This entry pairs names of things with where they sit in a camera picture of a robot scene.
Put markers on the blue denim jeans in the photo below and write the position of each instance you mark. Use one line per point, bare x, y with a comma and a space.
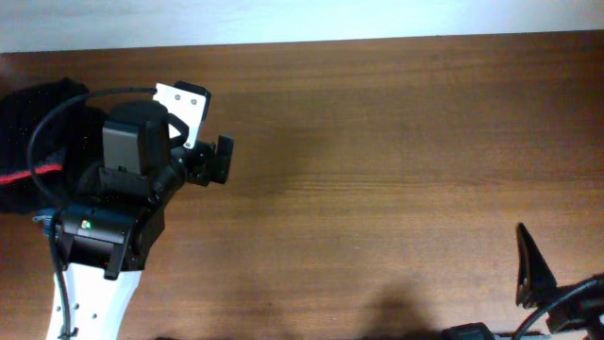
48, 222

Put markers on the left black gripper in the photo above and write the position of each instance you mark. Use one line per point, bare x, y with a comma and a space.
223, 158

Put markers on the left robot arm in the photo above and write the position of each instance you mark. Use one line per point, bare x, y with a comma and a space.
102, 239

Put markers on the black leggings with red waistband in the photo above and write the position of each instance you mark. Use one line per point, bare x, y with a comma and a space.
63, 152

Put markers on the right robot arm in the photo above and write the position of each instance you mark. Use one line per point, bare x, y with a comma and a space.
554, 309

